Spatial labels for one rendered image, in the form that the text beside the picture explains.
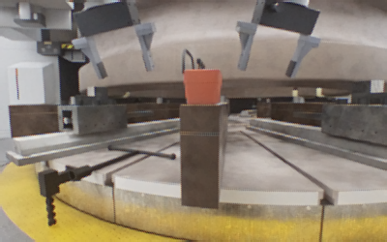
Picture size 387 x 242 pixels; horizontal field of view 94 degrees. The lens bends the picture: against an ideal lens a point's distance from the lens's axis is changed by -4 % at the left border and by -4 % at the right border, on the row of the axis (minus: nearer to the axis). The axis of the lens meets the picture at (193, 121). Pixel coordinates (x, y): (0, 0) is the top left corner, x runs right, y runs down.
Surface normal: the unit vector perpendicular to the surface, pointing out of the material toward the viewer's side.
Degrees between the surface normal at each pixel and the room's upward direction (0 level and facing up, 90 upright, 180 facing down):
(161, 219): 90
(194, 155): 90
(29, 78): 90
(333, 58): 90
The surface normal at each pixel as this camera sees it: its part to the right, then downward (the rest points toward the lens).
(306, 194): -0.04, 0.10
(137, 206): -0.32, 0.09
